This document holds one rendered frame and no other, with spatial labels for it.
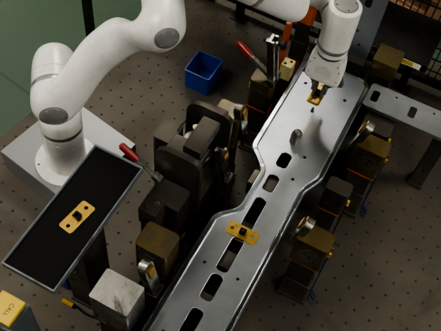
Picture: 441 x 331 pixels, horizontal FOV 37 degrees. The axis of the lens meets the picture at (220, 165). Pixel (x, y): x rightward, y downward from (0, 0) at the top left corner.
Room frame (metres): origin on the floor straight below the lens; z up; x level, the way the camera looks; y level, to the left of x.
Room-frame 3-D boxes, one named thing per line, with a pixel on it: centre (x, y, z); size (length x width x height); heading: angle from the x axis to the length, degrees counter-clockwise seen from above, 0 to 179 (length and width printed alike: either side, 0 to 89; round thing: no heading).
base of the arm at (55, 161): (1.07, 0.47, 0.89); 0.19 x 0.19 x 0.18
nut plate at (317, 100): (1.23, -0.25, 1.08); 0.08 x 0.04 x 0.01; 159
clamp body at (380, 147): (1.10, -0.43, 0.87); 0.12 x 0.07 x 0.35; 69
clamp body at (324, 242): (0.79, -0.28, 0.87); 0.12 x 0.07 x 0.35; 69
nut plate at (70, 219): (0.69, 0.31, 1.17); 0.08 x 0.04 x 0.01; 151
